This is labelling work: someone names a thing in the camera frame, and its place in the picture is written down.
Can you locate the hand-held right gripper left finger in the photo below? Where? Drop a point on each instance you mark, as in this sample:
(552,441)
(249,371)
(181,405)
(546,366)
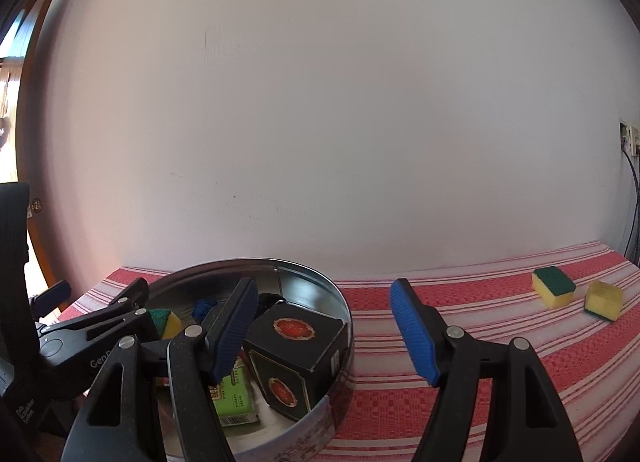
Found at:
(235,327)

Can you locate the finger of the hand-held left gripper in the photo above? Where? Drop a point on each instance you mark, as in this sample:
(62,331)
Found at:
(120,304)
(50,296)

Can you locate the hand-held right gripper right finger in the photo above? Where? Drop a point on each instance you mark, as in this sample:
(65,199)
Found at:
(412,332)

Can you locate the blue yarn bundle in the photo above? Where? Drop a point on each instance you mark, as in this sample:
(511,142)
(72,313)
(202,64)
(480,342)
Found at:
(204,308)

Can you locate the yellow green sponge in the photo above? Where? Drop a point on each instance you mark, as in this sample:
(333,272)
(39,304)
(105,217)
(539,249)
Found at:
(552,287)
(602,301)
(167,324)

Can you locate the green tissue pack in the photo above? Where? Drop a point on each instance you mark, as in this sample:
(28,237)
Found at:
(235,397)

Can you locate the round metal cookie tin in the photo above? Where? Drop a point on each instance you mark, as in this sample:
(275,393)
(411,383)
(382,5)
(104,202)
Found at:
(310,292)

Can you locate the red striped tablecloth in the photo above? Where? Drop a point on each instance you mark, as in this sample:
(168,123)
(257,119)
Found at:
(500,302)

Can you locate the brass door knob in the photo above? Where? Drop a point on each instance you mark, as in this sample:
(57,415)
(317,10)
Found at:
(36,203)

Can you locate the wooden door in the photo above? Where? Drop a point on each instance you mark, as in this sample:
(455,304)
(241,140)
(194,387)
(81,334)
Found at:
(30,67)

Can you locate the white wall socket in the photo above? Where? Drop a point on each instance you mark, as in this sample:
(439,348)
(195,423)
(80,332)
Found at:
(631,140)

